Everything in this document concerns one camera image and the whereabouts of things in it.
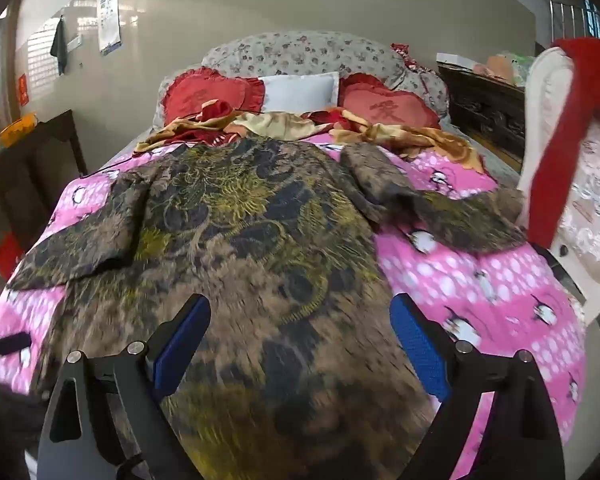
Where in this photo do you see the dark wooden side table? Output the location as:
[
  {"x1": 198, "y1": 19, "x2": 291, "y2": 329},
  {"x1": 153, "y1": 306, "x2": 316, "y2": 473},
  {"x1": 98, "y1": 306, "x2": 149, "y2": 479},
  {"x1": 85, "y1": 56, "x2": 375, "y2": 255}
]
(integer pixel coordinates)
[{"x1": 0, "y1": 109, "x2": 88, "y2": 281}]

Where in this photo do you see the red heart-shaped pillow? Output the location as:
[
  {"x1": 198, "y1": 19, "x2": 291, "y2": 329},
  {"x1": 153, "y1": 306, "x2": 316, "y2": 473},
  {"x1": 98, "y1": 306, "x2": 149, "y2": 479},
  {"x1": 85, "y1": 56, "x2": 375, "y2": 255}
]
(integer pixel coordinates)
[
  {"x1": 161, "y1": 66, "x2": 267, "y2": 126},
  {"x1": 337, "y1": 73, "x2": 442, "y2": 130}
]

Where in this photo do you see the red cloth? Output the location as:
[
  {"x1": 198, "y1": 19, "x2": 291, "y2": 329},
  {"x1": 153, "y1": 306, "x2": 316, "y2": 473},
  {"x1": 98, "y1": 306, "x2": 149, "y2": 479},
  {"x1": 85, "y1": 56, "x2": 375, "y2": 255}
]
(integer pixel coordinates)
[{"x1": 527, "y1": 37, "x2": 600, "y2": 251}]

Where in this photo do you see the dark carved wooden cabinet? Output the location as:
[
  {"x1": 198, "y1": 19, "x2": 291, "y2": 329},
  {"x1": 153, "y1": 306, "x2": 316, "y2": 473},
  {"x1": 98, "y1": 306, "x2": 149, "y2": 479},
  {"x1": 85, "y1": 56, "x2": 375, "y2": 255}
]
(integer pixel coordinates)
[{"x1": 437, "y1": 52, "x2": 531, "y2": 171}]

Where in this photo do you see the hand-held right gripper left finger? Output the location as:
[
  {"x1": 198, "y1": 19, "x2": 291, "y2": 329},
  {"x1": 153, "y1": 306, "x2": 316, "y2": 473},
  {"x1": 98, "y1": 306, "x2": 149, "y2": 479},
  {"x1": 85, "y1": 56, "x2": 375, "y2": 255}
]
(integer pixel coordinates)
[{"x1": 36, "y1": 293, "x2": 212, "y2": 480}]

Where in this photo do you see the gold and red blanket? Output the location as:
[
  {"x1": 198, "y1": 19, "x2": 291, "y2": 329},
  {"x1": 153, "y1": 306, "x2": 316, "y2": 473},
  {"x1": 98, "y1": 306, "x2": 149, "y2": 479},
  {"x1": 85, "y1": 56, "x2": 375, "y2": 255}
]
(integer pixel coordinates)
[{"x1": 135, "y1": 101, "x2": 486, "y2": 173}]

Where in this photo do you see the pink penguin print blanket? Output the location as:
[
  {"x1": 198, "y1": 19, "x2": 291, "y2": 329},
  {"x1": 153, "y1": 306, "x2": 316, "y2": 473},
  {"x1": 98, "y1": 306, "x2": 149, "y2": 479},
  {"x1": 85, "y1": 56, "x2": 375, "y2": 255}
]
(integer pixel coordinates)
[{"x1": 0, "y1": 145, "x2": 588, "y2": 480}]

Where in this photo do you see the wall calendar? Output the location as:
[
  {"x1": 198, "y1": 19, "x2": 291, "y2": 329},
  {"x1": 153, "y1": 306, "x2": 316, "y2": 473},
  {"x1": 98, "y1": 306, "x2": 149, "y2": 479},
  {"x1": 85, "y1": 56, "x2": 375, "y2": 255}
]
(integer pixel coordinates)
[{"x1": 96, "y1": 0, "x2": 123, "y2": 56}]

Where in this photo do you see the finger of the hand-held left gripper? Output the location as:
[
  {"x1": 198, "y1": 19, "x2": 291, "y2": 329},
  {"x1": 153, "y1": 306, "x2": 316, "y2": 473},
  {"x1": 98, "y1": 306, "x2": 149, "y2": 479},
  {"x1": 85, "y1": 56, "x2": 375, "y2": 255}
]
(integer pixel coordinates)
[{"x1": 0, "y1": 332, "x2": 32, "y2": 361}]

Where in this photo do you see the brown floral patterned garment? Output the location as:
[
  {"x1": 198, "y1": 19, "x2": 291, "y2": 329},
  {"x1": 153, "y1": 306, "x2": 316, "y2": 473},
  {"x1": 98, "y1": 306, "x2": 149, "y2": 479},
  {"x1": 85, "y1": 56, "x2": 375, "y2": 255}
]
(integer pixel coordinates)
[{"x1": 5, "y1": 137, "x2": 528, "y2": 480}]

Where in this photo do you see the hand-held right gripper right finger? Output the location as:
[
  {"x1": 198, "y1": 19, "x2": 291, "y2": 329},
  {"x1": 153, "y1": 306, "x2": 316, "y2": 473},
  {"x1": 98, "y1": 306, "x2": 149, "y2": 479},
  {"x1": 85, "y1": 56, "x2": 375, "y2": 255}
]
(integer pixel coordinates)
[{"x1": 389, "y1": 293, "x2": 567, "y2": 480}]

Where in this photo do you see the white pillow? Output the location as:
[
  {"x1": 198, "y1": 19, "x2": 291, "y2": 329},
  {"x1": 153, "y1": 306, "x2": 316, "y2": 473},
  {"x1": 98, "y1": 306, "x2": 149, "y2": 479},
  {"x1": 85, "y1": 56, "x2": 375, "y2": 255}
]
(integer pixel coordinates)
[{"x1": 257, "y1": 72, "x2": 341, "y2": 113}]

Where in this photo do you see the dark hanging cloth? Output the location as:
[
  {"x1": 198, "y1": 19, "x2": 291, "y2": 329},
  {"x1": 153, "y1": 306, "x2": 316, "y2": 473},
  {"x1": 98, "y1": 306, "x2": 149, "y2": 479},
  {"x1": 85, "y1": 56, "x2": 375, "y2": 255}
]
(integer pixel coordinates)
[{"x1": 50, "y1": 17, "x2": 70, "y2": 77}]

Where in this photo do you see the white ornate chair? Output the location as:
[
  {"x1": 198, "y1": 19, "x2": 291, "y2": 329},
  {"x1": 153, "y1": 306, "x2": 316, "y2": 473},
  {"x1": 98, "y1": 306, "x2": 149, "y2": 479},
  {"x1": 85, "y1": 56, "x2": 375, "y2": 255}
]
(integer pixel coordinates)
[{"x1": 516, "y1": 46, "x2": 600, "y2": 326}]

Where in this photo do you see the metal railing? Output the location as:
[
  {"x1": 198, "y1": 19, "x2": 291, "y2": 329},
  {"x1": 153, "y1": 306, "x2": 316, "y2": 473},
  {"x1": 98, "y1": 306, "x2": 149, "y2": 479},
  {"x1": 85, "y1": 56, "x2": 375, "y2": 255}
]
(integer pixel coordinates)
[{"x1": 536, "y1": 0, "x2": 600, "y2": 48}]

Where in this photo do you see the pastel clutter pile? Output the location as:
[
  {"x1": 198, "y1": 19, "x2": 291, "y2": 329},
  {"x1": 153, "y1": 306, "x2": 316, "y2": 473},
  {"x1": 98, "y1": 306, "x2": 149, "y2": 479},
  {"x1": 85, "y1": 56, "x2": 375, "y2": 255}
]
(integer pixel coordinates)
[{"x1": 472, "y1": 50, "x2": 533, "y2": 86}]

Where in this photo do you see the orange bowl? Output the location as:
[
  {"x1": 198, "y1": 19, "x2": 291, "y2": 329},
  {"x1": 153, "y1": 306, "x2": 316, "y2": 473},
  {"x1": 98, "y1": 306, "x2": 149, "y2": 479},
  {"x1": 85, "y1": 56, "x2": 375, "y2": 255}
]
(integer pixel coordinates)
[{"x1": 0, "y1": 112, "x2": 38, "y2": 147}]

